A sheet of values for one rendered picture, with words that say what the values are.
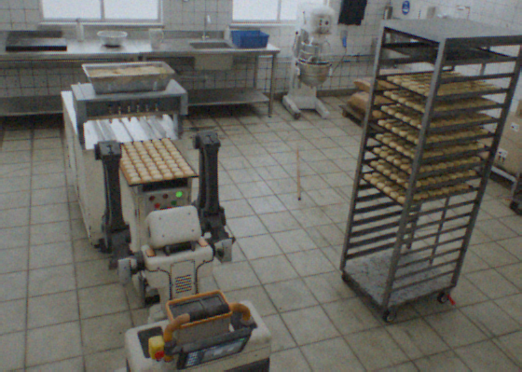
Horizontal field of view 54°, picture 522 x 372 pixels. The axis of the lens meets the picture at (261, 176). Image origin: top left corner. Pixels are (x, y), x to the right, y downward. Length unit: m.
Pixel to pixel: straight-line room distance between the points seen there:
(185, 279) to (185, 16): 4.96
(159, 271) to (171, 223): 0.20
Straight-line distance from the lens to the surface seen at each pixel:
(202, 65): 6.29
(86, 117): 3.46
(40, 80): 6.75
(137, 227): 3.06
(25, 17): 6.59
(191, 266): 2.16
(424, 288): 3.64
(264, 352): 2.12
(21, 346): 3.34
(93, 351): 3.21
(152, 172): 2.99
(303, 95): 7.03
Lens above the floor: 2.24
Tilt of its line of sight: 26 degrees down
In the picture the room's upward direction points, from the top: 5 degrees clockwise
